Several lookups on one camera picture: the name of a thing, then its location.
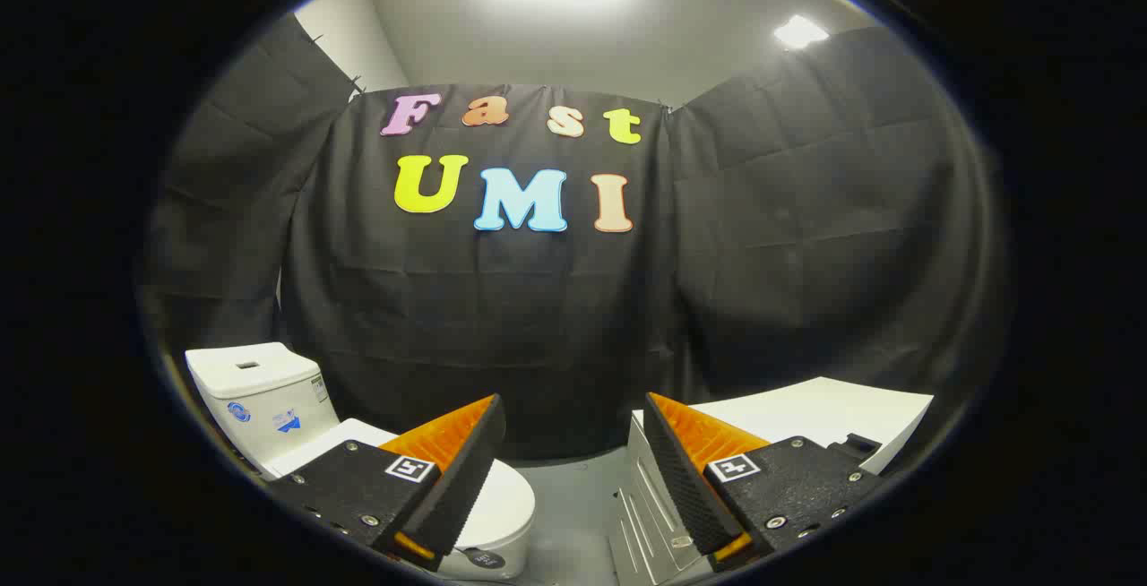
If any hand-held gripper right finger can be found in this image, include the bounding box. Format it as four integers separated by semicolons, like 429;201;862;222
643;392;888;573

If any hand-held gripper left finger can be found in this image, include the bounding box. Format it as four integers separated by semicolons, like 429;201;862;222
269;393;507;573

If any white toilet lid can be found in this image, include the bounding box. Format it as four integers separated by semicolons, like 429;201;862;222
265;418;537;560

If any white ceramic toilet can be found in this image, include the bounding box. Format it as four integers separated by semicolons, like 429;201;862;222
185;341;537;582

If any white drawer cabinet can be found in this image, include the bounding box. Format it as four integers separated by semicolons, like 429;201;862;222
609;377;935;586

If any black backdrop cloth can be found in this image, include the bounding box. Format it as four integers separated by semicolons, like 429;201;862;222
134;13;1013;488

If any black clip on cabinet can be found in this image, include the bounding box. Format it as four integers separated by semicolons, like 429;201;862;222
829;432;884;463

